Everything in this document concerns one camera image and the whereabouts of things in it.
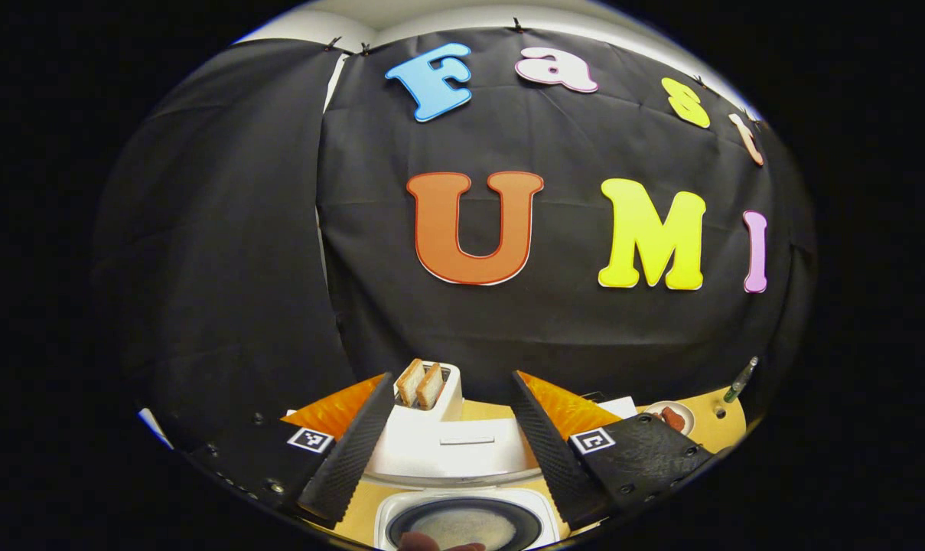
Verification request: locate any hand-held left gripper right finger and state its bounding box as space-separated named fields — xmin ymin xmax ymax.
xmin=508 ymin=370 xmax=717 ymax=530

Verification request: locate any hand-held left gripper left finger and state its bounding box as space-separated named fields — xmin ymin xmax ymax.
xmin=189 ymin=372 xmax=396 ymax=529

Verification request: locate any white rice cooker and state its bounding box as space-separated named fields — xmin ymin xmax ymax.
xmin=361 ymin=416 xmax=562 ymax=551

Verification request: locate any white rice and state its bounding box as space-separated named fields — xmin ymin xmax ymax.
xmin=410 ymin=509 xmax=523 ymax=551

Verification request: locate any toast slice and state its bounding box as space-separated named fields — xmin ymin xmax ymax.
xmin=417 ymin=363 xmax=446 ymax=410
xmin=397 ymin=358 xmax=426 ymax=407

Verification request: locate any round white plate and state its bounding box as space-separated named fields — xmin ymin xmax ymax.
xmin=640 ymin=400 xmax=695 ymax=436

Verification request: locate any white toaster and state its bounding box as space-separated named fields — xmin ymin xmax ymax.
xmin=392 ymin=361 xmax=464 ymax=423

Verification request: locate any black backdrop cloth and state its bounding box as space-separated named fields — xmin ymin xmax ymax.
xmin=91 ymin=29 xmax=815 ymax=452

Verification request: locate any white side desk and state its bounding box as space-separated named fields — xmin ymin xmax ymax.
xmin=138 ymin=408 xmax=175 ymax=450

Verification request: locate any green label water bottle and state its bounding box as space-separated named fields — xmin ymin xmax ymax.
xmin=722 ymin=355 xmax=760 ymax=404

